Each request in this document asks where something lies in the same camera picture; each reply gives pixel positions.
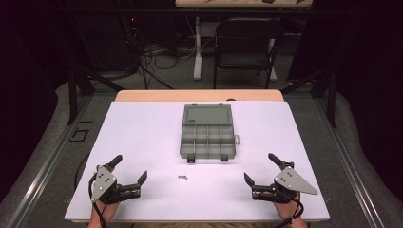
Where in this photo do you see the wooden desk top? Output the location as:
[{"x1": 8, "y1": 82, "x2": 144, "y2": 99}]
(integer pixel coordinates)
[{"x1": 174, "y1": 0, "x2": 314, "y2": 9}]

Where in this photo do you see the thin black floor cable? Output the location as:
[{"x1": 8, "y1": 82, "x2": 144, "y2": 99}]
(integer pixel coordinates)
[{"x1": 73, "y1": 153, "x2": 91, "y2": 192}]

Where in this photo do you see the aluminium floor rail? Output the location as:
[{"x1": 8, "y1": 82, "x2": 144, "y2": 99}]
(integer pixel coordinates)
[
  {"x1": 6, "y1": 94, "x2": 93, "y2": 228},
  {"x1": 315, "y1": 94, "x2": 386, "y2": 228}
]

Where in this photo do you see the black metal stand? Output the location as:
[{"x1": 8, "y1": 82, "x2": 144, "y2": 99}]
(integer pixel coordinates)
[
  {"x1": 67, "y1": 66, "x2": 125, "y2": 126},
  {"x1": 280, "y1": 66, "x2": 338, "y2": 129}
]

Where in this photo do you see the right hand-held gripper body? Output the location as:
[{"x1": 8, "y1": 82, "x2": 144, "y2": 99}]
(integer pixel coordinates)
[{"x1": 251, "y1": 166, "x2": 319, "y2": 205}]

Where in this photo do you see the hand-held gripper black cable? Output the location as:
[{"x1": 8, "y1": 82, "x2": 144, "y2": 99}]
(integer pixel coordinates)
[
  {"x1": 275, "y1": 188, "x2": 305, "y2": 228},
  {"x1": 87, "y1": 173, "x2": 109, "y2": 228}
]

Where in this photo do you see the right hand-held gripper black cable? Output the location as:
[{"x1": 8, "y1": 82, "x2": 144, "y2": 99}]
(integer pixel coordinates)
[{"x1": 275, "y1": 188, "x2": 305, "y2": 228}]

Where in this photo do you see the grey plastic organizer box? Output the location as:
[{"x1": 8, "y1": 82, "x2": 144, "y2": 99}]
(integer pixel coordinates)
[{"x1": 179, "y1": 102, "x2": 241, "y2": 164}]

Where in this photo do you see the white desk leg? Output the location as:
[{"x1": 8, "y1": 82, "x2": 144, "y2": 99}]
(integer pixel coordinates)
[
  {"x1": 267, "y1": 37, "x2": 278, "y2": 83},
  {"x1": 193, "y1": 16, "x2": 203, "y2": 82}
]

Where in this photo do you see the black folding chair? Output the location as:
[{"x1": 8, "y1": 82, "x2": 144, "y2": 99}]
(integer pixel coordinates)
[{"x1": 213, "y1": 16, "x2": 285, "y2": 90}]

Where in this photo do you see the white table board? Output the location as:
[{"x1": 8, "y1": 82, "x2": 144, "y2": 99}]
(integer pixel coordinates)
[{"x1": 64, "y1": 101, "x2": 331, "y2": 223}]

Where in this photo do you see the person's right hand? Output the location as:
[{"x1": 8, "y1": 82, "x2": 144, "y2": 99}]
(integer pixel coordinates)
[{"x1": 272, "y1": 191, "x2": 302, "y2": 221}]

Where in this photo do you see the bundle of floor cables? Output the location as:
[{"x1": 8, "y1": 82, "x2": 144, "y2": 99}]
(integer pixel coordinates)
[{"x1": 138, "y1": 42, "x2": 195, "y2": 71}]

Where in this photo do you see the wooden table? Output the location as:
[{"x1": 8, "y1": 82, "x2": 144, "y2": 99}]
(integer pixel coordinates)
[{"x1": 71, "y1": 88, "x2": 317, "y2": 228}]

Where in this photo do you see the left hand-held gripper black cable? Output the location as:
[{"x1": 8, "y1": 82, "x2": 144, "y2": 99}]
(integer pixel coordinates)
[{"x1": 87, "y1": 173, "x2": 109, "y2": 228}]

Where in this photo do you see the person's left hand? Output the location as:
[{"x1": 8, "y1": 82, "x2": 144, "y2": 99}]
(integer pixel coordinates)
[{"x1": 91, "y1": 199, "x2": 121, "y2": 222}]

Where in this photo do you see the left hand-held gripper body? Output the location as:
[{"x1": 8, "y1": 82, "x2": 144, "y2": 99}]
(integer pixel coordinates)
[{"x1": 90, "y1": 164, "x2": 142, "y2": 205}]

